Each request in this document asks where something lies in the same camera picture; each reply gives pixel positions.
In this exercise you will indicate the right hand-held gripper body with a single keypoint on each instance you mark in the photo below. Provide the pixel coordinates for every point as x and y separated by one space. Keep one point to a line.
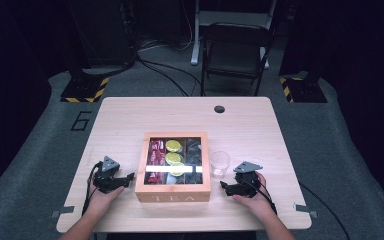
248 181

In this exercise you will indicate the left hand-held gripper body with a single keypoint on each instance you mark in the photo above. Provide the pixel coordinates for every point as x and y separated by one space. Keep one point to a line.
106 180

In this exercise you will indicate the wooden box with window lid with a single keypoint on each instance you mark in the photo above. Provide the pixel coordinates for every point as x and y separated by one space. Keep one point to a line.
173 193

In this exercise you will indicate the person's left hand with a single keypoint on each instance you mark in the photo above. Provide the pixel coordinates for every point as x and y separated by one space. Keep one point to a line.
103 200

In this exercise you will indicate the person's right hand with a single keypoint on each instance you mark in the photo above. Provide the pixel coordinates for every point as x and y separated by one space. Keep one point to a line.
258 203

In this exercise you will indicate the clear plastic cup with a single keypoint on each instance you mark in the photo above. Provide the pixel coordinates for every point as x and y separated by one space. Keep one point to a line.
220 163

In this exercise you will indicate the bundle of red stick sachets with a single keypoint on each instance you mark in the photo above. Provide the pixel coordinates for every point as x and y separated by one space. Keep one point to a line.
155 156

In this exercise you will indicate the heap of dark packets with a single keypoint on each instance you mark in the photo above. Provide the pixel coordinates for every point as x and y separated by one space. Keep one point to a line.
193 153

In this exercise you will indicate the green-lidded capsule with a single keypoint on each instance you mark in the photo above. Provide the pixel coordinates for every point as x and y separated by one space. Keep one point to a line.
177 169
173 145
173 158

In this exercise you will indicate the hazard-striped black stand base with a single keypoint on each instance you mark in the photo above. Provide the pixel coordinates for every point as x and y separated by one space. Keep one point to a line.
85 90
305 90

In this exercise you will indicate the black folding chair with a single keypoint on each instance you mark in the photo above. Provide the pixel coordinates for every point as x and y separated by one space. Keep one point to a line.
235 53

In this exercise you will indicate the dark equipment cabinet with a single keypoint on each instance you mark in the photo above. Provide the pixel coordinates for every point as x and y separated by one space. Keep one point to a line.
106 30

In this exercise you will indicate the grey table edge bracket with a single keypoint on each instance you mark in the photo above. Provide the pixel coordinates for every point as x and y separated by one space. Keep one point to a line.
306 210
63 211

